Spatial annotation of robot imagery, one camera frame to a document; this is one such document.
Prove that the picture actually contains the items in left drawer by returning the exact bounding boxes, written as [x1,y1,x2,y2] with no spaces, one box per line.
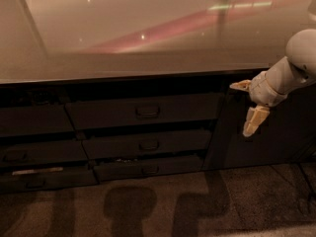
[3,89,59,107]

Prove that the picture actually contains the grey drawer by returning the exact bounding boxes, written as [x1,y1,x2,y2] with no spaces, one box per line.
[0,140,87,168]
[0,106,73,137]
[66,93,224,129]
[82,129,211,159]
[94,155,202,182]
[0,166,97,194]

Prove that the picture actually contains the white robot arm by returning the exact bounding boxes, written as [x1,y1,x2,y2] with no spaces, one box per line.
[230,29,316,137]

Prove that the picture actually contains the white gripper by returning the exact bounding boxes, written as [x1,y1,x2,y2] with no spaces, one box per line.
[230,71,287,137]

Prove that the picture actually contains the grey cabinet door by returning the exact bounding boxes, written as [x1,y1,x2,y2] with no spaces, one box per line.
[203,85,316,170]

